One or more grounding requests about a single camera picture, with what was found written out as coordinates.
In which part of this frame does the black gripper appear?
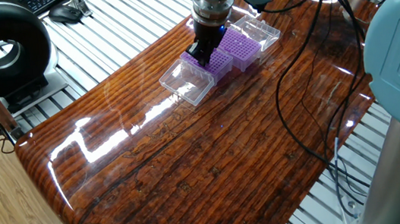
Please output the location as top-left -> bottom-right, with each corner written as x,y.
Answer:
181,16 -> 233,69

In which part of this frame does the purple tip holder clear lid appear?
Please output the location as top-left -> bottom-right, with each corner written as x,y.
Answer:
214,11 -> 285,75
156,45 -> 240,110

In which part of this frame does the glossy wood grain sheet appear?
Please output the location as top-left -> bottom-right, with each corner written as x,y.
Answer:
0,0 -> 400,224

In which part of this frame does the black computer mouse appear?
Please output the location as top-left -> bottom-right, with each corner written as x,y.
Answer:
47,2 -> 84,27

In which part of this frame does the black computer keyboard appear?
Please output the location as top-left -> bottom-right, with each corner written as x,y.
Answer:
14,0 -> 73,17

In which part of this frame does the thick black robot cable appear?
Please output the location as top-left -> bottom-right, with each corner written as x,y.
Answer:
235,0 -> 371,202
304,0 -> 389,222

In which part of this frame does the small aluminium bracket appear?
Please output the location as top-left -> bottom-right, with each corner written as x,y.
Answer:
68,0 -> 93,19

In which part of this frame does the thin cable grey sleeve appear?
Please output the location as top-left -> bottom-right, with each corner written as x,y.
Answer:
287,0 -> 369,213

